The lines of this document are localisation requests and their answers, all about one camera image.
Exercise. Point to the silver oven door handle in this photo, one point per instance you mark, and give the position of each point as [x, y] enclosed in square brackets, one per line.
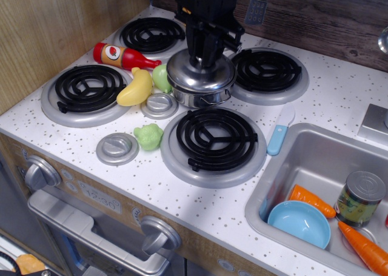
[103, 256]

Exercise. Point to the silver faucet spout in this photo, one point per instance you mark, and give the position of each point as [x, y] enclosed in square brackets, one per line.
[383, 40]

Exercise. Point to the silver faucet base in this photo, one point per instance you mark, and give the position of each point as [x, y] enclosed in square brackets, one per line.
[374, 124]

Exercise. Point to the grey knob middle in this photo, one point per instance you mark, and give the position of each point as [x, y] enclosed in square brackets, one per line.
[159, 106]

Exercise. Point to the right oven dial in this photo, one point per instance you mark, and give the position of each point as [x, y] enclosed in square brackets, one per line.
[158, 235]

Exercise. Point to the orange toy on floor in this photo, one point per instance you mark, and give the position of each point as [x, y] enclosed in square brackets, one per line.
[28, 264]

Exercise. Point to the grey knob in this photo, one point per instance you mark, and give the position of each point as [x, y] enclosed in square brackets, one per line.
[159, 106]
[117, 149]

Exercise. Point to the stove burner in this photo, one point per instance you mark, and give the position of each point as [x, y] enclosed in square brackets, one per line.
[213, 148]
[156, 38]
[85, 96]
[268, 77]

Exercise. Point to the green pear toy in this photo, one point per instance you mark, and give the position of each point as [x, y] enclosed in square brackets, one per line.
[159, 77]

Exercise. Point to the toy tin can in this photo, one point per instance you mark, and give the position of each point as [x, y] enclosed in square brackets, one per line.
[359, 198]

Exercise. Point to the oven clock display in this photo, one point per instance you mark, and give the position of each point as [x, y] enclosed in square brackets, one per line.
[100, 197]

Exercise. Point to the blue handled toy knife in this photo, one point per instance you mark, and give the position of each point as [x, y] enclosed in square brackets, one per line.
[286, 117]

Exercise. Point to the grey knob front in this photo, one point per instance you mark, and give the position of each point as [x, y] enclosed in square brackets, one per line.
[117, 149]

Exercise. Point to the front left stove burner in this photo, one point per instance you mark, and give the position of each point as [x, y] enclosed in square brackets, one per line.
[85, 96]

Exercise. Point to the silver sink basin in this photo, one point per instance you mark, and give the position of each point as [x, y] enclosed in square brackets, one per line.
[320, 161]

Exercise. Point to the back left stove burner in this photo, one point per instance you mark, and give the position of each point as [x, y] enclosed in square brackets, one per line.
[156, 38]

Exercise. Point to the light blue bowl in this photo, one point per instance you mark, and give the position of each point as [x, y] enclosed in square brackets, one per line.
[301, 220]

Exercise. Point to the back right stove burner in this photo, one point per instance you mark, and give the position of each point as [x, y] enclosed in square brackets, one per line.
[268, 77]

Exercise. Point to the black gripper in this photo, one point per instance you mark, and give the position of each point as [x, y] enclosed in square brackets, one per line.
[210, 28]

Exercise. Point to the oven dial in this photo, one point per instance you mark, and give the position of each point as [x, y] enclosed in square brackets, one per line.
[40, 174]
[158, 235]

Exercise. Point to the yellow banana toy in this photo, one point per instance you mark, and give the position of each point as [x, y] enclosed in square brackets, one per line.
[138, 90]

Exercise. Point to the orange carrot toy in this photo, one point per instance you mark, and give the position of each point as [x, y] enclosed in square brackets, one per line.
[374, 257]
[298, 193]

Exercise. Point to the left oven dial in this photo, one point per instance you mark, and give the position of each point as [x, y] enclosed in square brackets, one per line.
[40, 174]

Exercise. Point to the orange carrot toy upper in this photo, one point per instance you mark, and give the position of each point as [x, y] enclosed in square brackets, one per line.
[298, 193]

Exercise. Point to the steel pot lid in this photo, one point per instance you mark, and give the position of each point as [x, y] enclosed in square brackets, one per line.
[194, 78]

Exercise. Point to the green broccoli toy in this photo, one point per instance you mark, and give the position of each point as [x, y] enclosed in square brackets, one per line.
[148, 136]

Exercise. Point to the steel pot with handles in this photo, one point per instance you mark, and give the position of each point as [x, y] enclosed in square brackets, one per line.
[196, 99]

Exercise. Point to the red ketchup bottle toy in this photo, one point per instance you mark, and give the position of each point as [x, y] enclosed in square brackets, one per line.
[122, 57]

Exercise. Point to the silver slotted spatula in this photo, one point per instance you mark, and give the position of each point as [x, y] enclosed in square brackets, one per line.
[256, 11]

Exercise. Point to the orange carrot toy lower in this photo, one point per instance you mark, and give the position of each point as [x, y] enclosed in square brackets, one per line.
[374, 257]

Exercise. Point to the front right stove burner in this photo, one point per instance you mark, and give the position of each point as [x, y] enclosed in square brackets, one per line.
[213, 148]

